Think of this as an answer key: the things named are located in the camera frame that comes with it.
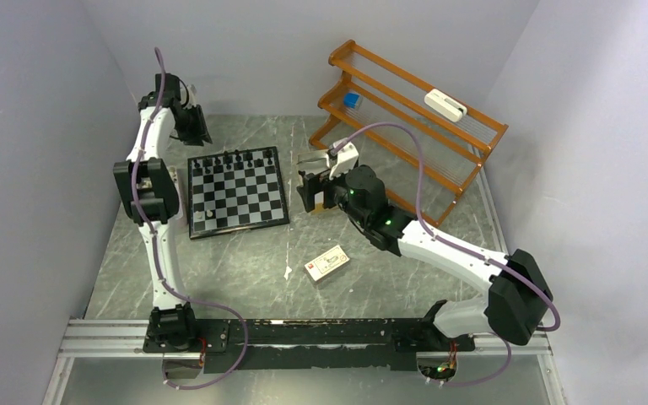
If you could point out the tin box black pieces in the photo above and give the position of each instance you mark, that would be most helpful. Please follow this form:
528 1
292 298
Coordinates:
313 161

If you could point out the tin box white pieces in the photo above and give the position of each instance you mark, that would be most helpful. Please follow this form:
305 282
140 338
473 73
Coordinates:
180 186

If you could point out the orange wooden rack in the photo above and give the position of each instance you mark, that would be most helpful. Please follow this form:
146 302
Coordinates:
454 152

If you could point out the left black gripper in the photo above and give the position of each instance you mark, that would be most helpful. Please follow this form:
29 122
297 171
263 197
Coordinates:
201 133

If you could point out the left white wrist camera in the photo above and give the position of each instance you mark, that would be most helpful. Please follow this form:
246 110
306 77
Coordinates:
192 95

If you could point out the white red card box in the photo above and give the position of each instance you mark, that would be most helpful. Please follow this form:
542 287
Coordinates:
326 263

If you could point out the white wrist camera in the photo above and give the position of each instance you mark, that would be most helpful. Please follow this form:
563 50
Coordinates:
341 158
192 95

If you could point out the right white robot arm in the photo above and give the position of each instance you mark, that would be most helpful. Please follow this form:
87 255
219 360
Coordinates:
513 294

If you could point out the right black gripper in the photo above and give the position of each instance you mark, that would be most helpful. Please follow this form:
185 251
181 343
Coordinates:
314 183

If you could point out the white device on rack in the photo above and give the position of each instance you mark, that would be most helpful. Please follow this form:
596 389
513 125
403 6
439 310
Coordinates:
444 105

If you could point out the aluminium rail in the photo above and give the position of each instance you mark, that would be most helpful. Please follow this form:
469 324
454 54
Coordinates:
125 338

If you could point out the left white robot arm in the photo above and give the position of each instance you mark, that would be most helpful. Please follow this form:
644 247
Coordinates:
151 198

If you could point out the blue block on rack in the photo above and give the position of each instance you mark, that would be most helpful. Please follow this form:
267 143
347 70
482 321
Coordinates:
352 100

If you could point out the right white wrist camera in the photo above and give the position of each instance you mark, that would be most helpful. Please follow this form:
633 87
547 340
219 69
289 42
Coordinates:
341 158

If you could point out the black mounting base plate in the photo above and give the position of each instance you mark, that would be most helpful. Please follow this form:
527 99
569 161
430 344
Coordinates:
263 344

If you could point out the black white chessboard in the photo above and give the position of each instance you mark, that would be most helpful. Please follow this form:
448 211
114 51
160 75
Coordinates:
247 199

